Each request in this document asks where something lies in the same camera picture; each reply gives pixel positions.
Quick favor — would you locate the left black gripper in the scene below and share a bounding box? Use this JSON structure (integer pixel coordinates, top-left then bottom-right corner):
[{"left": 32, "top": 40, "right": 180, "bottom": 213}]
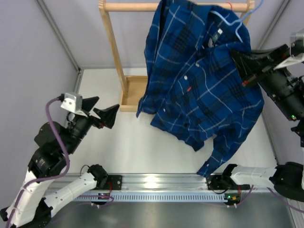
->
[{"left": 64, "top": 96, "right": 120, "bottom": 154}]

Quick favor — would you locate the aluminium frame post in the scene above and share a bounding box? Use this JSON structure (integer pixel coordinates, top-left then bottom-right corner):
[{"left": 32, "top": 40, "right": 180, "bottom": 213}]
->
[
  {"left": 34, "top": 0, "right": 83, "bottom": 74},
  {"left": 247, "top": 0, "right": 298, "bottom": 50}
]

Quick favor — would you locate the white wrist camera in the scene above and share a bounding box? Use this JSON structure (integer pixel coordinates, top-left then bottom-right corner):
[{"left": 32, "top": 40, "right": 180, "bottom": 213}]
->
[
  {"left": 60, "top": 93, "right": 87, "bottom": 116},
  {"left": 274, "top": 29, "right": 304, "bottom": 70}
]

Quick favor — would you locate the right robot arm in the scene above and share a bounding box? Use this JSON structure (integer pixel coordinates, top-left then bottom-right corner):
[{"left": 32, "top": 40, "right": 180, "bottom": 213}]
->
[{"left": 220, "top": 42, "right": 304, "bottom": 202}]

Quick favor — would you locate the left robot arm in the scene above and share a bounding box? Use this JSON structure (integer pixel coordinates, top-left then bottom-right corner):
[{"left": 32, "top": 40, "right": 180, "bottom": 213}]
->
[{"left": 0, "top": 94, "right": 120, "bottom": 228}]

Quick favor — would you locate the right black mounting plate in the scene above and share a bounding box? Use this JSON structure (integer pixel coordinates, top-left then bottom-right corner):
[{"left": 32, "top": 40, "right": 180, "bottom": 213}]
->
[{"left": 207, "top": 175, "right": 227, "bottom": 192}]

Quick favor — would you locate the blue plaid shirt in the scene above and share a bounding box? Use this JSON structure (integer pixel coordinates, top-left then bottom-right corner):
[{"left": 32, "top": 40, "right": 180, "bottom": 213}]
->
[{"left": 136, "top": 0, "right": 265, "bottom": 178}]

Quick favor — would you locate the perforated cable duct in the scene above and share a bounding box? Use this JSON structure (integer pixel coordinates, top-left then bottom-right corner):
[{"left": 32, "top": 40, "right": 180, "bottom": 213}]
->
[{"left": 75, "top": 192, "right": 237, "bottom": 203}]

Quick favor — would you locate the right aluminium frame post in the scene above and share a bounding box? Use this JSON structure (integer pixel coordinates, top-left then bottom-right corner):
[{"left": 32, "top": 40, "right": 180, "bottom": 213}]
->
[{"left": 247, "top": 0, "right": 298, "bottom": 50}]

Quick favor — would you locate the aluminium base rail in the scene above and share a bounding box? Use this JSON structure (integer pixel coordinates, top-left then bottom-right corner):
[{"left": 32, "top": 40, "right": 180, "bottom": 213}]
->
[{"left": 64, "top": 172, "right": 276, "bottom": 192}]

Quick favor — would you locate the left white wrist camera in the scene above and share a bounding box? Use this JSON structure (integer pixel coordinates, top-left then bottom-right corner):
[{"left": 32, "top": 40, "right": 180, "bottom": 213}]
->
[{"left": 60, "top": 93, "right": 87, "bottom": 116}]

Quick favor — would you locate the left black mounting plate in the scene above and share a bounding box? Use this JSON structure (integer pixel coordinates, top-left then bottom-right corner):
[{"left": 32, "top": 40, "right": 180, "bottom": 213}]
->
[{"left": 103, "top": 175, "right": 123, "bottom": 190}]

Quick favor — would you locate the wooden clothes rack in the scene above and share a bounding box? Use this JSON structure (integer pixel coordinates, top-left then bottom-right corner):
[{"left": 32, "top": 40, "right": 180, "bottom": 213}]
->
[{"left": 99, "top": 0, "right": 251, "bottom": 114}]

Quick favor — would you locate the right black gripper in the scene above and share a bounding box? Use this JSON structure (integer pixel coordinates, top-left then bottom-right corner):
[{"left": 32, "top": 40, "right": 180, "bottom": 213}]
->
[{"left": 228, "top": 46, "right": 304, "bottom": 123}]

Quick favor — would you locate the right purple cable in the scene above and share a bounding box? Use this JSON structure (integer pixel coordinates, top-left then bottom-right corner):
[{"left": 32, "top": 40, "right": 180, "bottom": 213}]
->
[{"left": 267, "top": 187, "right": 304, "bottom": 212}]

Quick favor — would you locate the light blue wire hanger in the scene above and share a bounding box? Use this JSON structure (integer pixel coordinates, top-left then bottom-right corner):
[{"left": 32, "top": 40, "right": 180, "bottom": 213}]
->
[{"left": 210, "top": 0, "right": 264, "bottom": 43}]

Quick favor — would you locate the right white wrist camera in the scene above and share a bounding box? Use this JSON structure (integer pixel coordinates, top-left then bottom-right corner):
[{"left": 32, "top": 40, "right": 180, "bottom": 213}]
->
[{"left": 274, "top": 29, "right": 304, "bottom": 70}]

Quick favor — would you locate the left aluminium frame post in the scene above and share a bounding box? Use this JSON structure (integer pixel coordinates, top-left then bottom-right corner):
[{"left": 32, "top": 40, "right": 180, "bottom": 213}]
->
[{"left": 34, "top": 0, "right": 83, "bottom": 74}]

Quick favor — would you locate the black mounting plate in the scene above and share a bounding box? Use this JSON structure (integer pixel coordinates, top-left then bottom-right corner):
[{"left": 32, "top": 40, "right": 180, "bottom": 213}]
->
[
  {"left": 207, "top": 175, "right": 227, "bottom": 192},
  {"left": 103, "top": 175, "right": 123, "bottom": 190}
]

